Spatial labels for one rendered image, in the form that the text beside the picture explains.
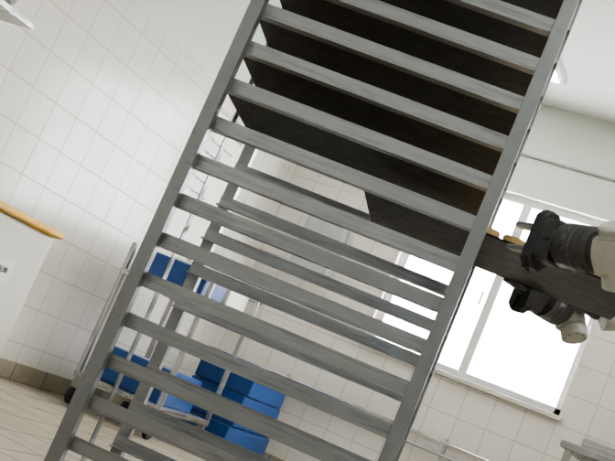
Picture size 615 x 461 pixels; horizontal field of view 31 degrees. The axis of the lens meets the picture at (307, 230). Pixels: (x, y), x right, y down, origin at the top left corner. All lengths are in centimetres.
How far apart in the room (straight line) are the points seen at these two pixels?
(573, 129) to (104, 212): 322
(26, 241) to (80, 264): 150
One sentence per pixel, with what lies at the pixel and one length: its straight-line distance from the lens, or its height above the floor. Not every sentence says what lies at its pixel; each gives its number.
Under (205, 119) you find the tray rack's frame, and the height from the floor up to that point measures 95.
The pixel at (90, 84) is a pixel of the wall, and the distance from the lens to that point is 602.
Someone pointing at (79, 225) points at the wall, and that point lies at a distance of 627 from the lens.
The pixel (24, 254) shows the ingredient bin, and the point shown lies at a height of 61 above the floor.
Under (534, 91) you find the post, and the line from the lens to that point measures 233.
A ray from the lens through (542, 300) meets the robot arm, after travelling 273.
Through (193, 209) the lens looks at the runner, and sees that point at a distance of 233.
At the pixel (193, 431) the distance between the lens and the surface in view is 270.
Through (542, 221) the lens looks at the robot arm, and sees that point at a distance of 220.
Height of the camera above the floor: 49
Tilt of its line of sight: 8 degrees up
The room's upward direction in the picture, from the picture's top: 23 degrees clockwise
